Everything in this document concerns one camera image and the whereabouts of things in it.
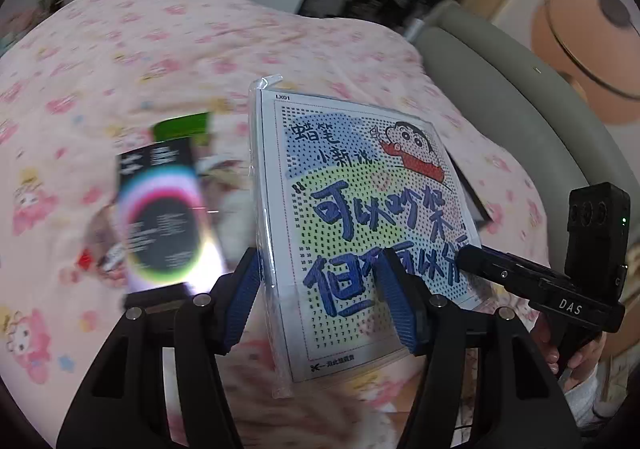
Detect black card with rainbow ring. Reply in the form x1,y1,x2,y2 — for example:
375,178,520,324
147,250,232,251
116,136,223,297

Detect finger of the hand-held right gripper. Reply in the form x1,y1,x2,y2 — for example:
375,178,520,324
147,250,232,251
457,247,566,300

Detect black shoe box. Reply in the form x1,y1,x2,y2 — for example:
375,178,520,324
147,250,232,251
442,149,493,232

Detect peach cartoon rug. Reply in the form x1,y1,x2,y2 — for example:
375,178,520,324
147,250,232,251
530,0,640,125

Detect green snack packet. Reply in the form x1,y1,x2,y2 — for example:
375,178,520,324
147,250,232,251
152,112,213,147

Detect person's right hand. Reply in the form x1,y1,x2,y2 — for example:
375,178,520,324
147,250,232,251
533,315,609,384

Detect cartoon print craft kit packet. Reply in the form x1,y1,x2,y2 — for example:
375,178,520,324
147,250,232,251
248,75,483,400

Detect pink cartoon printed blanket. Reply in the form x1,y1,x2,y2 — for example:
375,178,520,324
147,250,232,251
0,0,551,449

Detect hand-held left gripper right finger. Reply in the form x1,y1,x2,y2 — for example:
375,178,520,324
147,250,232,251
374,256,583,449

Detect person's right forearm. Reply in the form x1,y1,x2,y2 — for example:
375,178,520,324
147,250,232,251
560,365,631,430

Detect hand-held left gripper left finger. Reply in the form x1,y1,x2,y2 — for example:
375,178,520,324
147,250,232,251
56,246,263,449

